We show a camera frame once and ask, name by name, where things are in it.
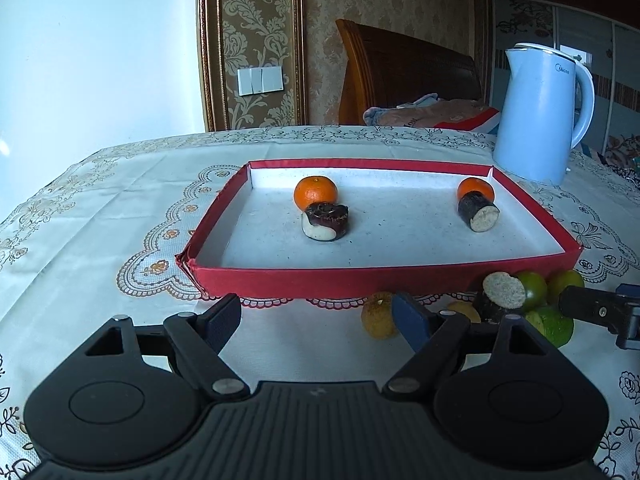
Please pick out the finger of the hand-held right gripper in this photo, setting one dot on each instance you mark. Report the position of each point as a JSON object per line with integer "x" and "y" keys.
{"x": 590, "y": 305}

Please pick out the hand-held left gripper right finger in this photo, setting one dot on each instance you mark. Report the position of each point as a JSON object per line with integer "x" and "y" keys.
{"x": 410, "y": 320}

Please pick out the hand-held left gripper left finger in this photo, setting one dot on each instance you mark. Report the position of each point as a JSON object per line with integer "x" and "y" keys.
{"x": 222, "y": 315}

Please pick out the yellow mandarin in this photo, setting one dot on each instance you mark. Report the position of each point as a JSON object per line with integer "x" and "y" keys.
{"x": 377, "y": 320}
{"x": 462, "y": 310}

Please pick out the yellow-green mandarin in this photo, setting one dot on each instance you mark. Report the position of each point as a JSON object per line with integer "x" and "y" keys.
{"x": 565, "y": 282}

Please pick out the bright green mandarin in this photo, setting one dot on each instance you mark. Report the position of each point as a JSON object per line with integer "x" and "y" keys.
{"x": 552, "y": 327}

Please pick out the dark green mandarin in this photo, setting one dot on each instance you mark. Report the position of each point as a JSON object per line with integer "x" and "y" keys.
{"x": 535, "y": 285}

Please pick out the red cardboard tray box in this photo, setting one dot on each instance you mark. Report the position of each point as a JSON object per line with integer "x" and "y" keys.
{"x": 400, "y": 240}

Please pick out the dark sugarcane piece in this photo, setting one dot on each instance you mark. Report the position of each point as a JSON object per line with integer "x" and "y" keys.
{"x": 502, "y": 292}
{"x": 477, "y": 212}

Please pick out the curled sugarcane piece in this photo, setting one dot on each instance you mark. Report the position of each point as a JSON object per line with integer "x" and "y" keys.
{"x": 325, "y": 222}

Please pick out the orange mandarin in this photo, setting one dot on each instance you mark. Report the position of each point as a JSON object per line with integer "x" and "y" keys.
{"x": 475, "y": 186}
{"x": 316, "y": 192}

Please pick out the light blue electric kettle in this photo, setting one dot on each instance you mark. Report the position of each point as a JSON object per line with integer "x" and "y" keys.
{"x": 535, "y": 120}

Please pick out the brown plush blanket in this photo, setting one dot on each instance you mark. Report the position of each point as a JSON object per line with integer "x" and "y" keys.
{"x": 440, "y": 112}

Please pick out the wooden bed headboard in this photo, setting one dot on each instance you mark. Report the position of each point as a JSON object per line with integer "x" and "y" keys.
{"x": 400, "y": 75}

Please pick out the floral sliding door wardrobe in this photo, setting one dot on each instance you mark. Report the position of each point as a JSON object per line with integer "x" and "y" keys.
{"x": 530, "y": 20}

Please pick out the white wall light switch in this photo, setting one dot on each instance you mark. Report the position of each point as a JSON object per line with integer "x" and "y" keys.
{"x": 260, "y": 80}

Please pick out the wooden wall moulding frame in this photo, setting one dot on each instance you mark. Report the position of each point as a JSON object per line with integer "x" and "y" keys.
{"x": 298, "y": 35}

